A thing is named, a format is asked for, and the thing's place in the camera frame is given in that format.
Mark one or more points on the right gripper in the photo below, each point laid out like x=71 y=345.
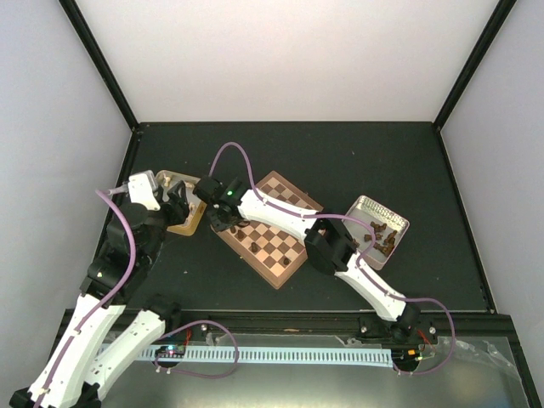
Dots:
x=218 y=223

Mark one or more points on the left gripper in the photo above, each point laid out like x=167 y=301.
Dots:
x=178 y=207

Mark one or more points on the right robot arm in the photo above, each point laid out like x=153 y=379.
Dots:
x=330 y=248

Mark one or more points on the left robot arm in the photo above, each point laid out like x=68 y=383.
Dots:
x=77 y=373

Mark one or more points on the light chess pieces pile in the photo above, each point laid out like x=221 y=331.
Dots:
x=169 y=182

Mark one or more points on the wooden chess board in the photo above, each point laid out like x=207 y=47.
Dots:
x=273 y=244

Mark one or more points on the dark chess pieces pile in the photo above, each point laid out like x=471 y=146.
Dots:
x=384 y=239

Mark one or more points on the yellow tin box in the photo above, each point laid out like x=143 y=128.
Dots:
x=197 y=207

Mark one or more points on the pink tin box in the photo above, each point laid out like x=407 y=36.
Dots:
x=367 y=210

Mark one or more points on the light blue cable duct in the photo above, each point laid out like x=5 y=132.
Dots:
x=270 y=355

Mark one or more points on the black frame rail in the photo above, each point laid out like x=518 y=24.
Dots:
x=364 y=325

